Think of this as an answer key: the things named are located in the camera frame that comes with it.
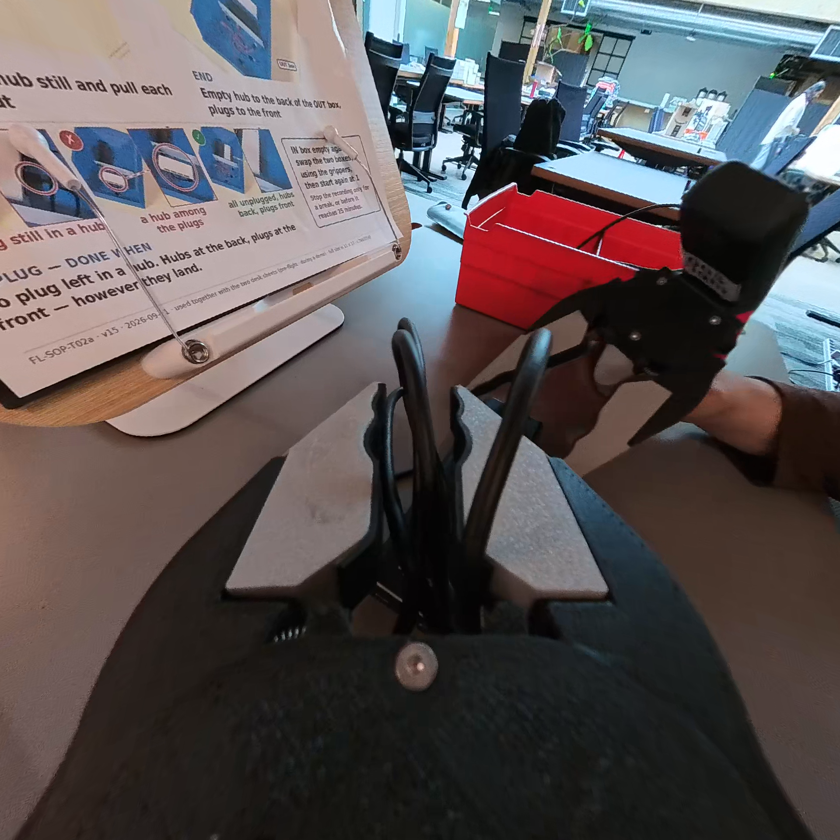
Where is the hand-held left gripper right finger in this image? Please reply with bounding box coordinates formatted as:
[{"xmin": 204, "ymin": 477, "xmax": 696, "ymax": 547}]
[{"xmin": 449, "ymin": 386, "xmax": 611, "ymax": 608}]

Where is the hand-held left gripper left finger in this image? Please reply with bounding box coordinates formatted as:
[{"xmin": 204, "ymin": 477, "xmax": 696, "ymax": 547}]
[{"xmin": 225, "ymin": 382, "xmax": 389, "ymax": 611}]

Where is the thick black cable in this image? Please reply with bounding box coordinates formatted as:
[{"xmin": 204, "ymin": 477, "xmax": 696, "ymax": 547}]
[{"xmin": 382, "ymin": 318, "xmax": 460, "ymax": 634}]

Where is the red plastic bin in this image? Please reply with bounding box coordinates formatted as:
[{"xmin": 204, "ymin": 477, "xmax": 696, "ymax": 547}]
[{"xmin": 455, "ymin": 184, "xmax": 686, "ymax": 330}]

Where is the person's right forearm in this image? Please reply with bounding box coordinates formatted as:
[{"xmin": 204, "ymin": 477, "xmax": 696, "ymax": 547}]
[{"xmin": 712, "ymin": 377, "xmax": 840, "ymax": 503}]

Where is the person's right hand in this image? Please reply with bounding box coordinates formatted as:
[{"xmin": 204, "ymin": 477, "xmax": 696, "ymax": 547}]
[{"xmin": 682, "ymin": 372, "xmax": 785, "ymax": 455}]

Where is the dark partition panel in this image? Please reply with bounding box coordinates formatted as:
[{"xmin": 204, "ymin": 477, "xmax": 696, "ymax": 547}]
[{"xmin": 715, "ymin": 88, "xmax": 788, "ymax": 165}]

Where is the wooden office table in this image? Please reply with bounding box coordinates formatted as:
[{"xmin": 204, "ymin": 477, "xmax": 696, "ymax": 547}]
[{"xmin": 596, "ymin": 126, "xmax": 729, "ymax": 168}]

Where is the grey office table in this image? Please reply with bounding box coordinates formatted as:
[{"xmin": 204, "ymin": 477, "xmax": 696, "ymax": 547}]
[{"xmin": 530, "ymin": 150, "xmax": 686, "ymax": 221}]

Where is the wooden document stand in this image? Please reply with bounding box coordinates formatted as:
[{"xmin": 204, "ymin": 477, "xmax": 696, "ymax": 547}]
[{"xmin": 0, "ymin": 0, "xmax": 412, "ymax": 437}]

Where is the black jacket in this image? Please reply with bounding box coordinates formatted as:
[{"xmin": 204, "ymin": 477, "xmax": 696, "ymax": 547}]
[{"xmin": 461, "ymin": 97, "xmax": 568, "ymax": 211}]

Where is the green hanging plant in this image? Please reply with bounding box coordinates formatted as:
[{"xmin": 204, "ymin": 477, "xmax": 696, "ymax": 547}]
[{"xmin": 543, "ymin": 23, "xmax": 603, "ymax": 63}]

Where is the grey rounded device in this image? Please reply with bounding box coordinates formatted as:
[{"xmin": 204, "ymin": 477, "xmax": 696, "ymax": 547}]
[{"xmin": 427, "ymin": 200, "xmax": 471, "ymax": 237}]

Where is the printed instruction sheet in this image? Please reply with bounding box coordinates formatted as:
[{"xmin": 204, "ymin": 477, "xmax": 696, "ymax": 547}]
[{"xmin": 0, "ymin": 0, "xmax": 403, "ymax": 401}]

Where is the thin black usb cable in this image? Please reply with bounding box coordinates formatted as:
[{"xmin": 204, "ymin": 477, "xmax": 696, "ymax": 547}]
[{"xmin": 576, "ymin": 202, "xmax": 683, "ymax": 253}]

